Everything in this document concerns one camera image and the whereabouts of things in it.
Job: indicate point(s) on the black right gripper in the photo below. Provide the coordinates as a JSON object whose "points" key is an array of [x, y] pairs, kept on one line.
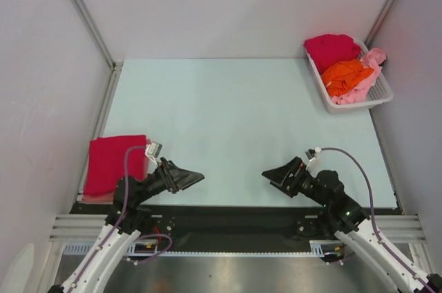
{"points": [[298, 171]]}

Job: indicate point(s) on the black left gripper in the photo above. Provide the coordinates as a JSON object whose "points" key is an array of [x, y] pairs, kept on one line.
{"points": [[175, 177]]}

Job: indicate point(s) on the crimson red t-shirt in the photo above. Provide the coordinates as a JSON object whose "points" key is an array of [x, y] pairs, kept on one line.
{"points": [[110, 165]]}

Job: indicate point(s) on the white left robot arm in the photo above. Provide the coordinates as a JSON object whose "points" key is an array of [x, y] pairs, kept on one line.
{"points": [[126, 222]]}

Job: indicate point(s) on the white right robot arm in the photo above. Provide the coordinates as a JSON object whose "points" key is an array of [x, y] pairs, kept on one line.
{"points": [[343, 218]]}

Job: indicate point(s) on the folded salmon pink t-shirt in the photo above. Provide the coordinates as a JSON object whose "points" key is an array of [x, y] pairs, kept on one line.
{"points": [[103, 199]]}

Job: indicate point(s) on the orange t-shirt in basket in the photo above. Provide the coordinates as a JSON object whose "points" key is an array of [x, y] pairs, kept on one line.
{"points": [[344, 76]]}

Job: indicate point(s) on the crimson t-shirt in basket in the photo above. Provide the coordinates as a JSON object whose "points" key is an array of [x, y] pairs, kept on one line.
{"points": [[328, 49]]}

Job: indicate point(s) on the light pink t-shirt in basket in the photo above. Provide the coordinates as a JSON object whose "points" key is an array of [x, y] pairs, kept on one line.
{"points": [[373, 59]]}

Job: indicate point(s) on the left aluminium side rail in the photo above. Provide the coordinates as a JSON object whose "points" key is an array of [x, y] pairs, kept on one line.
{"points": [[101, 117]]}

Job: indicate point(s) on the aluminium side rail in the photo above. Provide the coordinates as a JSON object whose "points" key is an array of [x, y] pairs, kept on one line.
{"points": [[386, 159], [101, 117]]}

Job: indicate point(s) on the right aluminium side rail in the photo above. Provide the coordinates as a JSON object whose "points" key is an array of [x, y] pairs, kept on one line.
{"points": [[386, 159]]}

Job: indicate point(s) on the aluminium front frame rail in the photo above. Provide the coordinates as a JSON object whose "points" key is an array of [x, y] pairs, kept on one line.
{"points": [[397, 228]]}

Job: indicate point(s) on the right aluminium corner post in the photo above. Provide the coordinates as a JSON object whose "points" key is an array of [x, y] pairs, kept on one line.
{"points": [[388, 2]]}

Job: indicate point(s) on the aluminium corner post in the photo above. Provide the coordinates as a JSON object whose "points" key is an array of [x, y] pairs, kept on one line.
{"points": [[388, 2], [93, 31]]}

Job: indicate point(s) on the left aluminium corner post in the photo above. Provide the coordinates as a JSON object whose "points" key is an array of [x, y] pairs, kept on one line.
{"points": [[93, 31]]}

